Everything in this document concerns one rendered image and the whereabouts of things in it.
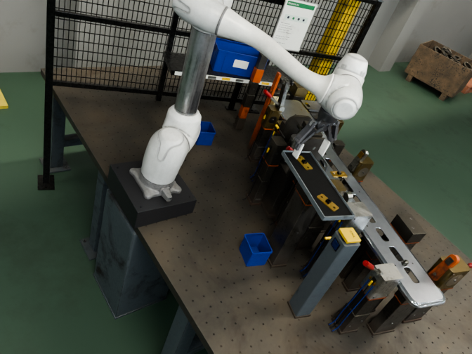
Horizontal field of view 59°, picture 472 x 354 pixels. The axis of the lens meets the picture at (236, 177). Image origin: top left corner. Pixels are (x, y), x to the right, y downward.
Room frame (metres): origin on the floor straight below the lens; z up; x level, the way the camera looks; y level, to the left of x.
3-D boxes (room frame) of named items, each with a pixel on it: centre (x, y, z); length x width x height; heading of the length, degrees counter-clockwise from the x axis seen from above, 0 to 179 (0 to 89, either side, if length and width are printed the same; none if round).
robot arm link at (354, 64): (1.42, -0.23, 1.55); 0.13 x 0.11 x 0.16; 179
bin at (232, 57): (2.34, 0.24, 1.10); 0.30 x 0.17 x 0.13; 115
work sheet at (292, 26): (2.62, 0.02, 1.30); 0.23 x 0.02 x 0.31; 123
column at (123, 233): (1.41, 0.33, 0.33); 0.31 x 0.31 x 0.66; 49
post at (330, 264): (1.12, -0.43, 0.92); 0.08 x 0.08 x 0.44; 33
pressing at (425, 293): (1.70, -0.47, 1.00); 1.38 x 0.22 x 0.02; 33
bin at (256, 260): (1.29, -0.19, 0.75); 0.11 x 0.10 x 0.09; 33
